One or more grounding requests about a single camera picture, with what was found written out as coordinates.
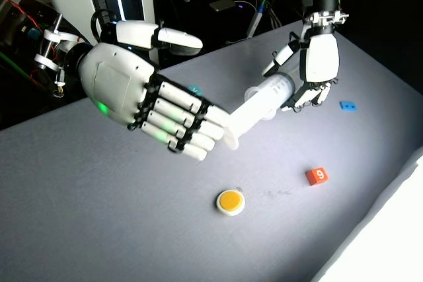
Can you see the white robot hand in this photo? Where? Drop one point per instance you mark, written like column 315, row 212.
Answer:
column 112, row 80
column 320, row 57

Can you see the large clear plastic syringe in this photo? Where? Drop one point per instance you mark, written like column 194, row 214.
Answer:
column 261, row 103

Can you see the blue block with two holes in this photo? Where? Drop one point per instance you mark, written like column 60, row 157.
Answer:
column 348, row 106

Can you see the teal letter K cube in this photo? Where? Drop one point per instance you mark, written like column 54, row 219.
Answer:
column 195, row 90

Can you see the orange number cube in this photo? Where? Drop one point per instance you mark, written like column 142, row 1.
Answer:
column 316, row 177

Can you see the grey table cloth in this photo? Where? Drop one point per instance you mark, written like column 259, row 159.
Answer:
column 132, row 212

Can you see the yellow and white round button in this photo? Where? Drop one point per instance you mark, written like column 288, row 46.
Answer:
column 230, row 202

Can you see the white backdrop board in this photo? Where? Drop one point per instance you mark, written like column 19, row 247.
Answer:
column 390, row 235

